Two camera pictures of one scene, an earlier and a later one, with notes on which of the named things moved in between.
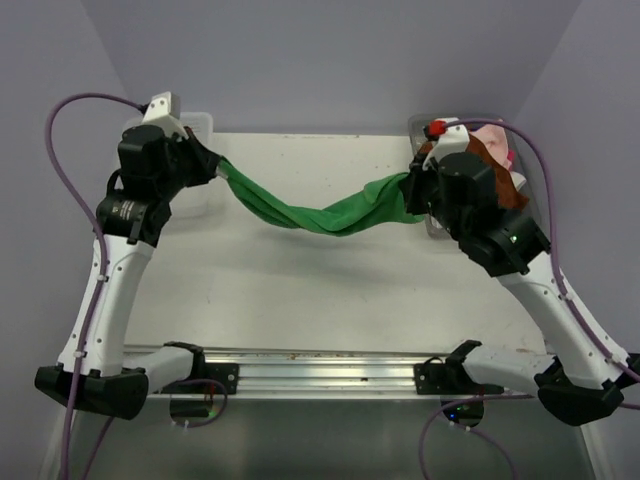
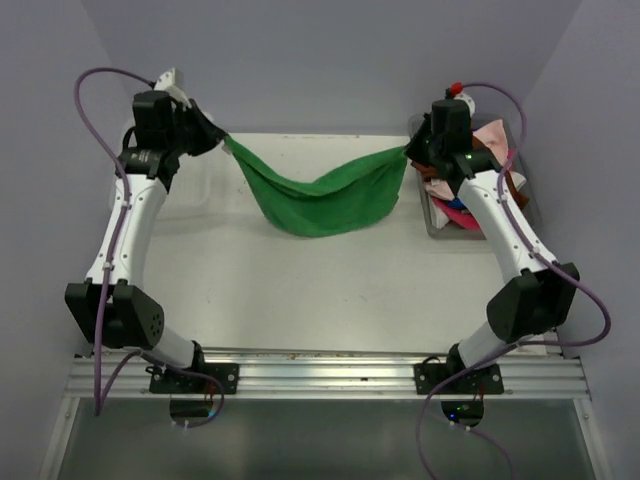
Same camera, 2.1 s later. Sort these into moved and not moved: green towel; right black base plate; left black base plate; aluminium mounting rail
Moved: green towel
Not moved: left black base plate; aluminium mounting rail; right black base plate
